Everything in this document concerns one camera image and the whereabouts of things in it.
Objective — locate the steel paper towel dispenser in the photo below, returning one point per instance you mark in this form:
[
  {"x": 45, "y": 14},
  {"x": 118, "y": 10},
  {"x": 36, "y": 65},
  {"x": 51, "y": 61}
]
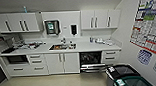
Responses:
[{"x": 51, "y": 27}]

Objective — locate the black built-in microwave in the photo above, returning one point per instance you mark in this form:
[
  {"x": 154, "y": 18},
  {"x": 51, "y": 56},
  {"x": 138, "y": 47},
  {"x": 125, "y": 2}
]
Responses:
[{"x": 17, "y": 59}]

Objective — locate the white drawer under microwave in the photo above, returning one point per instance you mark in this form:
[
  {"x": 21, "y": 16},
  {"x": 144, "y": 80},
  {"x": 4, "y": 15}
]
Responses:
[{"x": 18, "y": 69}]

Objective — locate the stainless steel sink basin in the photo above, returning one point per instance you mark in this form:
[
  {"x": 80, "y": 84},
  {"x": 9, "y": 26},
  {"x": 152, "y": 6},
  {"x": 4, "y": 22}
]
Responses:
[{"x": 62, "y": 47}]

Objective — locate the black wall soap dispenser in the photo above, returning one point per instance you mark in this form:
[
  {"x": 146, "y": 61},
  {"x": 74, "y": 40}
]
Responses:
[{"x": 74, "y": 29}]

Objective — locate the white wall cabinet, three doors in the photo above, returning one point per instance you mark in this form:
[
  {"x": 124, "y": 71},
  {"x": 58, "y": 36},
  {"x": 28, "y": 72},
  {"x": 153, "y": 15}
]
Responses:
[{"x": 100, "y": 18}]

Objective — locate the blue dish soap bottle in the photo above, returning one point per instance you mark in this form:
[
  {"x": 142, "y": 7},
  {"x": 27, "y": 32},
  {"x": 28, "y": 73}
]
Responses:
[{"x": 91, "y": 39}]

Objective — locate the chrome sink faucet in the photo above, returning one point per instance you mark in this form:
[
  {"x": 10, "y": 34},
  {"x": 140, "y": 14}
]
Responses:
[{"x": 63, "y": 39}]

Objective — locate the white wide drawer stack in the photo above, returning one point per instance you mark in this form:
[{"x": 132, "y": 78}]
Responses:
[{"x": 37, "y": 65}]

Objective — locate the stainless steel refrigerator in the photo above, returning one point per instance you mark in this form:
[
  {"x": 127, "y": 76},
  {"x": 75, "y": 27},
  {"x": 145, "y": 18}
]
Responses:
[{"x": 0, "y": 70}]

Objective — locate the small round blue wall sign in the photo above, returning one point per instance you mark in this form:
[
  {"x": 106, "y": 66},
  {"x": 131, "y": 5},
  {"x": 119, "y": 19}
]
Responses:
[{"x": 144, "y": 56}]

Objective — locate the green lid waste bin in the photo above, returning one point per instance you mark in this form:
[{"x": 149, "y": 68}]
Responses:
[{"x": 133, "y": 83}]

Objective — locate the small wall label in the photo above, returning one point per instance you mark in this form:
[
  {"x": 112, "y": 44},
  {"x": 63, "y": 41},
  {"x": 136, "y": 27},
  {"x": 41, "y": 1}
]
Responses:
[{"x": 65, "y": 27}]

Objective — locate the bottle on cabinet top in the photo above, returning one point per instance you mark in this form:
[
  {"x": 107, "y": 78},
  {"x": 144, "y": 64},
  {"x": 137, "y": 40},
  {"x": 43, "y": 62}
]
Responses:
[{"x": 24, "y": 9}]

